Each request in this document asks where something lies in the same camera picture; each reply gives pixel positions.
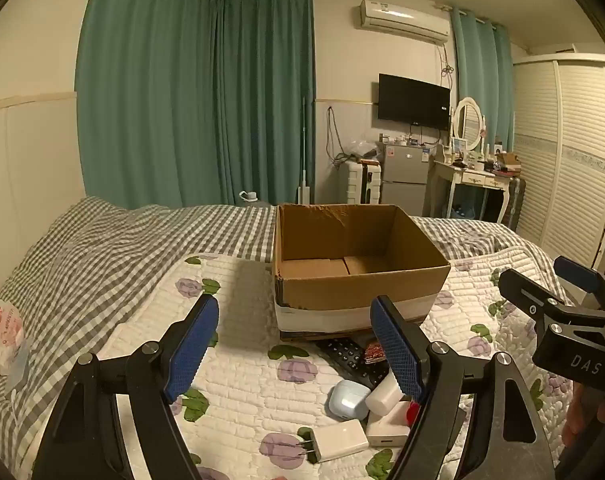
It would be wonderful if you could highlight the white dressing table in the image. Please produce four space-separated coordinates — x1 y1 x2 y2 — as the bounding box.
427 158 511 223

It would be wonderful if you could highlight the person's hand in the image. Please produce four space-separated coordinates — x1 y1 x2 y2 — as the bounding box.
561 382 605 448

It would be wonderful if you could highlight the clear water jug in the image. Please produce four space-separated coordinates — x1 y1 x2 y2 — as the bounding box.
238 190 259 204

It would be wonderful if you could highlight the white ribbed suitcase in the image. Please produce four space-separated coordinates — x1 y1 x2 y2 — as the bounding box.
338 160 381 204

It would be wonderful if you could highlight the small red snack packet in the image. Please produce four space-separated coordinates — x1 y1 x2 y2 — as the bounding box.
364 342 386 365

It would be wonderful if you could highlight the white floral quilted mat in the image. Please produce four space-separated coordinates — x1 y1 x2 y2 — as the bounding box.
98 247 572 479

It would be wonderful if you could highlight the black wall television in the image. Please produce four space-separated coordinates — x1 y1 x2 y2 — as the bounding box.
377 74 451 130

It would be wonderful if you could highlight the dark suitcase by wardrobe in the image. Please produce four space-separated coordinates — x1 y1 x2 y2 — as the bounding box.
502 177 526 231

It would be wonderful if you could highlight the white louvered wardrobe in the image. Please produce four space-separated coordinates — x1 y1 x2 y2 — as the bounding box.
514 53 605 266

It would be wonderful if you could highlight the white tube red cap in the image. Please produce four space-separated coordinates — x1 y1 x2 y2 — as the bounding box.
365 372 414 419

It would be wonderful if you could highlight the light blue earbuds case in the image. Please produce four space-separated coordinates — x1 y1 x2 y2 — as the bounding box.
326 379 371 420

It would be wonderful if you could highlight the brown cardboard box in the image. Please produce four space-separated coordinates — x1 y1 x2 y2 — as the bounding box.
273 204 451 337

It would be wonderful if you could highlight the white power bank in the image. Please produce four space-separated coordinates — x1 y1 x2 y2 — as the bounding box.
365 401 411 448

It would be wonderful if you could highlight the silver mini fridge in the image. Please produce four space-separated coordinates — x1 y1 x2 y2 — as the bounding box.
380 144 429 216

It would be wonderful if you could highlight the black remote control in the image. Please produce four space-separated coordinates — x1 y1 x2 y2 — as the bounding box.
314 338 390 390

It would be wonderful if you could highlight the small green window curtain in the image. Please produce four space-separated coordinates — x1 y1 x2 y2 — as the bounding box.
450 8 515 151

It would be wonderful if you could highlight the white oval vanity mirror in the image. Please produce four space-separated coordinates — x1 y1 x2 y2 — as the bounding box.
451 96 485 151

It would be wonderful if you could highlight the white red plastic bag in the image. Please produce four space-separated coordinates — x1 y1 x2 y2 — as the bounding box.
0 300 29 389

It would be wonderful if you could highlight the large green curtain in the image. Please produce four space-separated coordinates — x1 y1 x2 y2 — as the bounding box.
76 0 315 208

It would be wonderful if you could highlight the grey checked bed sheet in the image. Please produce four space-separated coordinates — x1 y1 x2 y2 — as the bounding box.
0 197 554 479

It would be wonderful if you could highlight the white air conditioner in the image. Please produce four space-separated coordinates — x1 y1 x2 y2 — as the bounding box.
360 0 450 44

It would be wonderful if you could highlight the white USB wall charger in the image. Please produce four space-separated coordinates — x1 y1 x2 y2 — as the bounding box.
297 419 369 463

